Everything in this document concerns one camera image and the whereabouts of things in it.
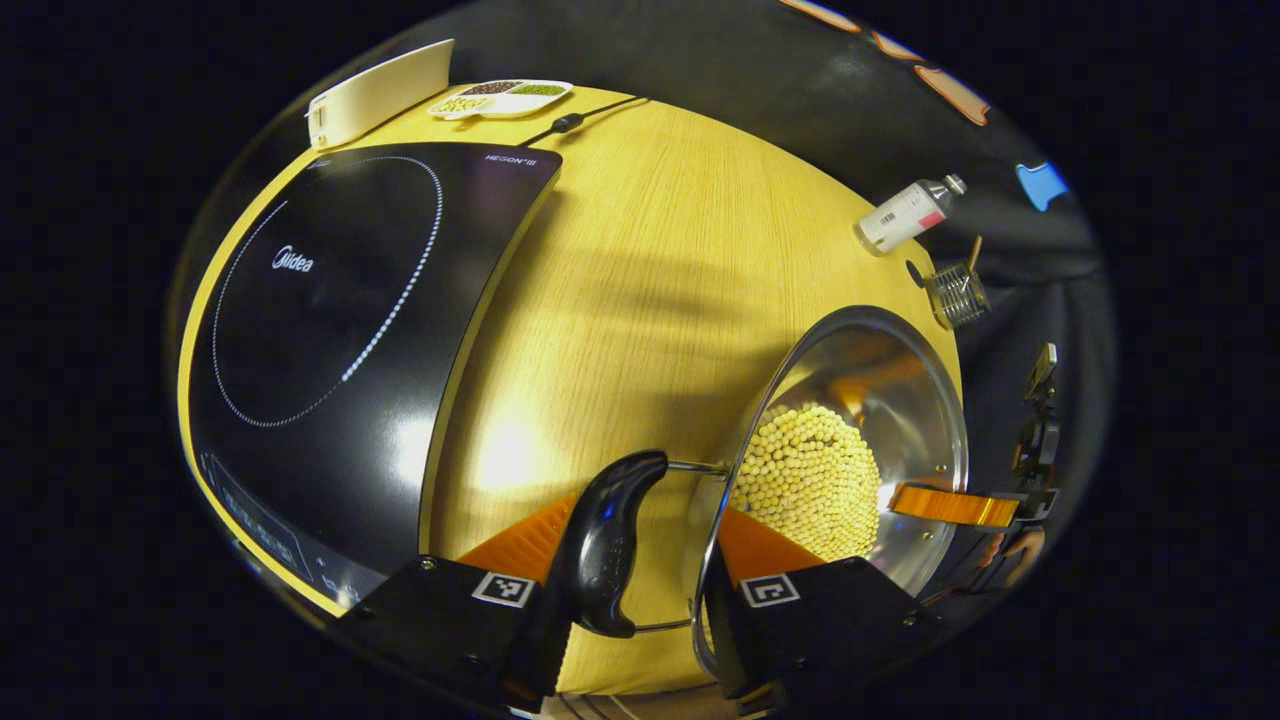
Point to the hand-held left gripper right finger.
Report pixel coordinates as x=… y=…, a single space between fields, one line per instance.
x=830 y=630

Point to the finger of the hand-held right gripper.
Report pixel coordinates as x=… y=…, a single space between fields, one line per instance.
x=950 y=506

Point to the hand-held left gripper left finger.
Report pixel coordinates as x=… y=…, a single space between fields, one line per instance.
x=440 y=620

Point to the black induction cooktop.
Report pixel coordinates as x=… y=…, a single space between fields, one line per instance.
x=330 y=300

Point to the pile of yellow beans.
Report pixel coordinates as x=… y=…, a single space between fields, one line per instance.
x=805 y=480

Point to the clear glass cup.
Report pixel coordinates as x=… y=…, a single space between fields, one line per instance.
x=958 y=297

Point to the wooden stick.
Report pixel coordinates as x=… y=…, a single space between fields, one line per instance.
x=974 y=252

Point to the small black round disc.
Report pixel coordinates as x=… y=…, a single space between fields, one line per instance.
x=916 y=273

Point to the clear bottle with pink label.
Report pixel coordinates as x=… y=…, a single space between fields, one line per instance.
x=905 y=215

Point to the white divided dish of beans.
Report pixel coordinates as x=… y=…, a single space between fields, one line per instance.
x=500 y=98

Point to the white toaster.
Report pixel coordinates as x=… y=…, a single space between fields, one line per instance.
x=385 y=95

